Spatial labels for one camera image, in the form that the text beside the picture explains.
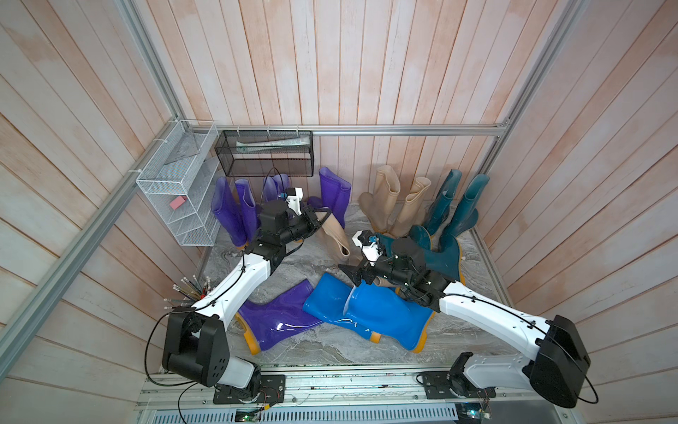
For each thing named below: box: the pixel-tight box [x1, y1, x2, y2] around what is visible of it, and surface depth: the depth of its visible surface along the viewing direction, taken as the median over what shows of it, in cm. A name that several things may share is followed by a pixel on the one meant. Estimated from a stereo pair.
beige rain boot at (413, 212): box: [390, 176, 432, 238], surface depth 94 cm
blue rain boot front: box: [343, 279, 437, 354], surface depth 78 cm
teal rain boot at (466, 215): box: [443, 174, 490, 239], surface depth 95 cm
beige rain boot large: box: [316, 211, 351, 258], surface depth 75 cm
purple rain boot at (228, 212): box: [210, 176, 248, 248], surface depth 91 cm
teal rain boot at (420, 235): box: [408, 224, 432, 251], surface depth 103 cm
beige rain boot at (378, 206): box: [358, 165, 401, 234], surface depth 98 cm
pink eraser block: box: [169, 195, 188, 211], surface depth 84 cm
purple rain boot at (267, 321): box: [234, 279, 325, 356], surface depth 85 cm
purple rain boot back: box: [307, 166, 352, 229], surface depth 97 cm
